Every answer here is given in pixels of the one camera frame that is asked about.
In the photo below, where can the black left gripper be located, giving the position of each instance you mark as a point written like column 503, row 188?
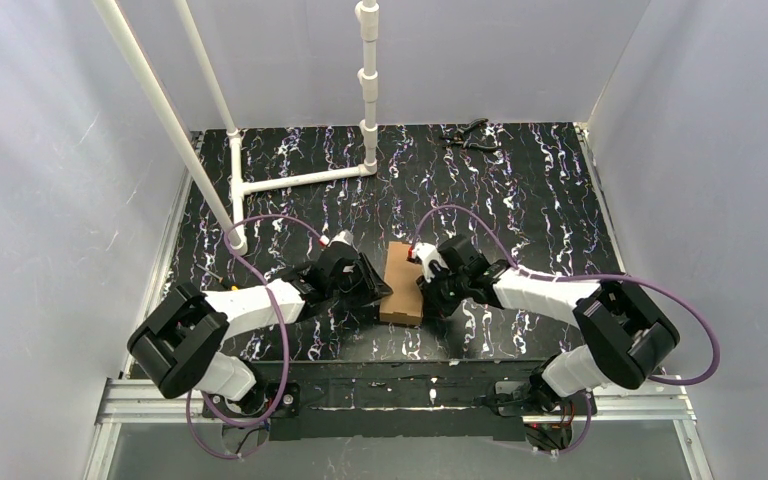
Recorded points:
column 363, row 277

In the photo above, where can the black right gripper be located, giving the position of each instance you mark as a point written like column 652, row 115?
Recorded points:
column 435, row 288

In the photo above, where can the brown cardboard paper box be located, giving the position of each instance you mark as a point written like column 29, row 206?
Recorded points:
column 404, row 306

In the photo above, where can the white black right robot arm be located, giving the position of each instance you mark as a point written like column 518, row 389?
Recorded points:
column 626, row 336

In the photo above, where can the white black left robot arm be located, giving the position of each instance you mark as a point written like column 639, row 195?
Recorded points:
column 179, row 344

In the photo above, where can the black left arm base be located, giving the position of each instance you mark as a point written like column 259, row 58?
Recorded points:
column 257, row 401

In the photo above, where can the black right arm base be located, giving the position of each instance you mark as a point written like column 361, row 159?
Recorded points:
column 533, row 397

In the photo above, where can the black pliers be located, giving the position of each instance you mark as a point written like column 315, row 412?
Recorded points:
column 460, row 137

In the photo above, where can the yellow black screwdriver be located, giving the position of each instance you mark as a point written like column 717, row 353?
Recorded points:
column 224, row 281

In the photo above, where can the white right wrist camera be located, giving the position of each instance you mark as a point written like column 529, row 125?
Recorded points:
column 428, row 257

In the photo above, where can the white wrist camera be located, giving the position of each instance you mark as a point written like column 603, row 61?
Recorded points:
column 428, row 257
column 339, row 237

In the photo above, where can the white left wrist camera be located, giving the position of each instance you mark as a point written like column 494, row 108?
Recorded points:
column 339, row 237

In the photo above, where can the aluminium rail frame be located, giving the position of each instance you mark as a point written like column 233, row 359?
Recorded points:
column 408, row 389

